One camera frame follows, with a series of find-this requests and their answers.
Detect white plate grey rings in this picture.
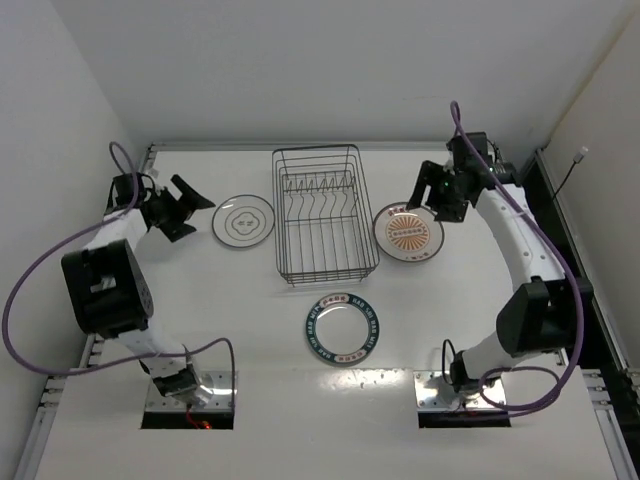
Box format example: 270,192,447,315
211,193,277,249

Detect purple cable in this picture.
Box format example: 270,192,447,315
1,141,236,377
449,100,586,417

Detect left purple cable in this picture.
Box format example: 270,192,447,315
1,141,236,377

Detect black wall cable white plug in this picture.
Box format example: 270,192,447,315
551,146,589,201

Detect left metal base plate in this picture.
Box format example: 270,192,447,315
144,371,237,413

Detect white plate teal rim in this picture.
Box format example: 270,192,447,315
304,292,381,367

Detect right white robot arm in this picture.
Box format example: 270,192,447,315
406,132,593,391

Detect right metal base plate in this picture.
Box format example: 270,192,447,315
413,370,502,414

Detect metal base plate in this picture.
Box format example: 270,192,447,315
413,370,502,414
144,371,237,413

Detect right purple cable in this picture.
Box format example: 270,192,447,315
449,100,586,417

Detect white plate orange sunburst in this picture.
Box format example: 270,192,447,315
373,202,445,263

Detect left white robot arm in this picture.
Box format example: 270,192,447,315
61,173,214,407

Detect grey wire dish rack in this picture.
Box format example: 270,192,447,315
272,144,380,286

